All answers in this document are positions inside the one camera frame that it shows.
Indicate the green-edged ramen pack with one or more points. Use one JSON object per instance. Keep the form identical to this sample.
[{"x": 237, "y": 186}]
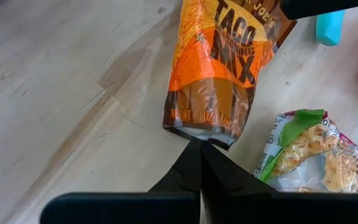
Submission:
[{"x": 322, "y": 155}]

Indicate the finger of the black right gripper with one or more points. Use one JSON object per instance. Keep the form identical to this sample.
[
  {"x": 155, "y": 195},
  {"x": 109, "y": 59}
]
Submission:
[{"x": 306, "y": 7}]

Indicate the orange taco seasoning packet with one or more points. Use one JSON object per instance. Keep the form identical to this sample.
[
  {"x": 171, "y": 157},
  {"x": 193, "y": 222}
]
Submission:
[{"x": 216, "y": 62}]

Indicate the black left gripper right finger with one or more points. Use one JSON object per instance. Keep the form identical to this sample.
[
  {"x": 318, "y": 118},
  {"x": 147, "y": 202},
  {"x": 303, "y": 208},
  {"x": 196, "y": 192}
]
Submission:
[{"x": 259, "y": 208}]

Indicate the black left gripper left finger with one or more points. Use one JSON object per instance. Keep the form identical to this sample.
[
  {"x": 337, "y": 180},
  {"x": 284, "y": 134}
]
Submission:
[{"x": 154, "y": 208}]

